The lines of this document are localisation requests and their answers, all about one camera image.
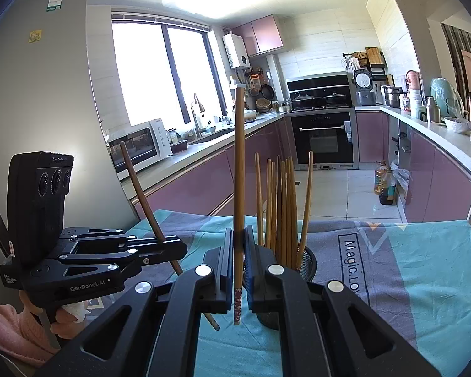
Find black mesh utensil holder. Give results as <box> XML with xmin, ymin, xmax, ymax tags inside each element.
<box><xmin>255</xmin><ymin>243</ymin><xmax>317</xmax><ymax>329</ymax></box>

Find grey refrigerator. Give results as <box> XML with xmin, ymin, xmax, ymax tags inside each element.
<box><xmin>0</xmin><ymin>0</ymin><xmax>142</xmax><ymax>307</ymax></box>

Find person's left hand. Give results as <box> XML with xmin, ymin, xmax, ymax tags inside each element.
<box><xmin>19</xmin><ymin>288</ymin><xmax>89</xmax><ymax>341</ymax></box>

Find bunch of wooden chopsticks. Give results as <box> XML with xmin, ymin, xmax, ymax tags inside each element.
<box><xmin>254</xmin><ymin>150</ymin><xmax>315</xmax><ymax>271</ymax></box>

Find yellow cooking oil bottle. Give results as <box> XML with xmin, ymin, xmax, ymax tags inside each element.
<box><xmin>374</xmin><ymin>160</ymin><xmax>393</xmax><ymax>196</ymax></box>

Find black range hood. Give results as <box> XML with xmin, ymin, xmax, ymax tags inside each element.
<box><xmin>286</xmin><ymin>74</ymin><xmax>352</xmax><ymax>95</ymax></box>

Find kitchen faucet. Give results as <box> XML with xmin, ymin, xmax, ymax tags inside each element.
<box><xmin>191</xmin><ymin>93</ymin><xmax>205</xmax><ymax>139</ymax></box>

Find dark brown chopstick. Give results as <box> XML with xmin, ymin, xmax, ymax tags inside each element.
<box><xmin>119</xmin><ymin>140</ymin><xmax>221</xmax><ymax>331</ymax></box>

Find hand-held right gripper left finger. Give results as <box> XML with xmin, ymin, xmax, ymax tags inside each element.
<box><xmin>35</xmin><ymin>228</ymin><xmax>236</xmax><ymax>377</ymax></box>

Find kitchen window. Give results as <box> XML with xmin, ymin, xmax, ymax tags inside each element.
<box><xmin>111</xmin><ymin>21</ymin><xmax>230</xmax><ymax>128</ymax></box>

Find teal and purple tablecloth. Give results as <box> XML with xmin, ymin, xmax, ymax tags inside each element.
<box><xmin>135</xmin><ymin>209</ymin><xmax>471</xmax><ymax>377</ymax></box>

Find white plastic bag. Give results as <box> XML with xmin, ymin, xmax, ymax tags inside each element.
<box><xmin>390</xmin><ymin>161</ymin><xmax>411</xmax><ymax>201</ymax></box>

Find black wall rack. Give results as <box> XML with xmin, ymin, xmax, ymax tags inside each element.
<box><xmin>341</xmin><ymin>47</ymin><xmax>389</xmax><ymax>83</ymax></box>

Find light floral-end chopstick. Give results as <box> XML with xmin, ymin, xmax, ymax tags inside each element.
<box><xmin>233</xmin><ymin>86</ymin><xmax>247</xmax><ymax>326</ymax></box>

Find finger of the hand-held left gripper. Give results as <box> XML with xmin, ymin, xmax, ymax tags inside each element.
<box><xmin>62</xmin><ymin>226</ymin><xmax>188</xmax><ymax>256</ymax></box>
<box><xmin>57</xmin><ymin>248</ymin><xmax>183</xmax><ymax>283</ymax></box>

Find white wall water heater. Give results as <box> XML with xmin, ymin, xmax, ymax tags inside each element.
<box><xmin>222</xmin><ymin>31</ymin><xmax>250</xmax><ymax>69</ymax></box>

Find steel stock pot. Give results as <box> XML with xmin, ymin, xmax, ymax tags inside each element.
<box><xmin>382</xmin><ymin>85</ymin><xmax>403</xmax><ymax>107</ymax></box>

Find pink upper cabinet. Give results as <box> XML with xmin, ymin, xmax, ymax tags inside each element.
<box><xmin>231</xmin><ymin>15</ymin><xmax>285</xmax><ymax>56</ymax></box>

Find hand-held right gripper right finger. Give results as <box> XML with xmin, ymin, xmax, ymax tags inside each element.
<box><xmin>244</xmin><ymin>225</ymin><xmax>442</xmax><ymax>377</ymax></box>

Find black built-in oven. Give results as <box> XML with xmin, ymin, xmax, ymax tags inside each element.
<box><xmin>288</xmin><ymin>110</ymin><xmax>358</xmax><ymax>170</ymax></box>

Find purple base cabinets with sink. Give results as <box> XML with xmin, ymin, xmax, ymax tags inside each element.
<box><xmin>131</xmin><ymin>116</ymin><xmax>299</xmax><ymax>221</ymax></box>

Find steel thermos bottle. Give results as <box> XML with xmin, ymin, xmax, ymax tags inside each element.
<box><xmin>426</xmin><ymin>96</ymin><xmax>440</xmax><ymax>123</ymax></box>

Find grey rice cooker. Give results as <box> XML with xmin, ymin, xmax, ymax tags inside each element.
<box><xmin>352</xmin><ymin>68</ymin><xmax>378</xmax><ymax>107</ymax></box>

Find teal countertop appliance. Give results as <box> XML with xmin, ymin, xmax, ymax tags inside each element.
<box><xmin>430</xmin><ymin>77</ymin><xmax>462</xmax><ymax>120</ymax></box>

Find pink kettle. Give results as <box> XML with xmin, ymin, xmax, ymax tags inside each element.
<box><xmin>405</xmin><ymin>70</ymin><xmax>422</xmax><ymax>93</ymax></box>

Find white microwave oven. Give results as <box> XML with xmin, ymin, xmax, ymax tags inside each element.
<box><xmin>107</xmin><ymin>118</ymin><xmax>172</xmax><ymax>181</ymax></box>

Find black lidded wok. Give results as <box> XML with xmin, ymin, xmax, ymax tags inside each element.
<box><xmin>290</xmin><ymin>92</ymin><xmax>317</xmax><ymax>110</ymax></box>
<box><xmin>324</xmin><ymin>93</ymin><xmax>350</xmax><ymax>107</ymax></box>

